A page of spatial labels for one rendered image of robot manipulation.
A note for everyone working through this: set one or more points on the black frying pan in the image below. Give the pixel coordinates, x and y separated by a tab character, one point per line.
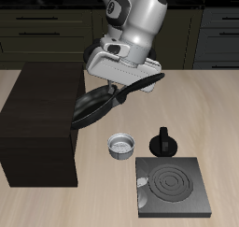
93	107

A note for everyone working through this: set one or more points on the dark grey stove plate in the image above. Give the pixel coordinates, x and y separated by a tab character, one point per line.
172	187

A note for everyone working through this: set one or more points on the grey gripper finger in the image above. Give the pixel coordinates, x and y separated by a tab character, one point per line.
111	87

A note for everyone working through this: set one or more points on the dark kitchen cupboard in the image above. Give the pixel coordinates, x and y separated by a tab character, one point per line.
46	34

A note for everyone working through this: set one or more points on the round black stove knob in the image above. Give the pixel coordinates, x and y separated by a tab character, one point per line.
163	145

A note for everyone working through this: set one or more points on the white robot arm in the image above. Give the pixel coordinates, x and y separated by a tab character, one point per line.
143	17

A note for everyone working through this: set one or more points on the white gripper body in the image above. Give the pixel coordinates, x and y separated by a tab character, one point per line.
115	69

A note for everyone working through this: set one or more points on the dark wooden cabinet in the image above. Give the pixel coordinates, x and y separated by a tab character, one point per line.
37	121

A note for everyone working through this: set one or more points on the small grey fluted dish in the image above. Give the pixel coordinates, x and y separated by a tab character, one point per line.
121	147

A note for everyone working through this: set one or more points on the grey kitchen cupboard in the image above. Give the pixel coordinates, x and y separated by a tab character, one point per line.
219	37

